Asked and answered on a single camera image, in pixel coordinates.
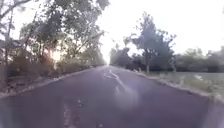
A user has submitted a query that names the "dirt verge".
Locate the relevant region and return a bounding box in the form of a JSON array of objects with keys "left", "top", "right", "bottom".
[{"left": 0, "top": 65, "right": 106, "bottom": 99}]

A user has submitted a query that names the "grass field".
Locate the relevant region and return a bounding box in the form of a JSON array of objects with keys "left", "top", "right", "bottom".
[{"left": 139, "top": 70, "right": 224, "bottom": 101}]

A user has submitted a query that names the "grey asphalt road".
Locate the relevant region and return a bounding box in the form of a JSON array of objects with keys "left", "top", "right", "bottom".
[{"left": 0, "top": 64, "right": 224, "bottom": 128}]

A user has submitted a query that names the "row of trees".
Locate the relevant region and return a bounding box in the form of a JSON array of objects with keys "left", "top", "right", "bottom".
[
  {"left": 109, "top": 11, "right": 224, "bottom": 74},
  {"left": 0, "top": 0, "right": 111, "bottom": 88}
]

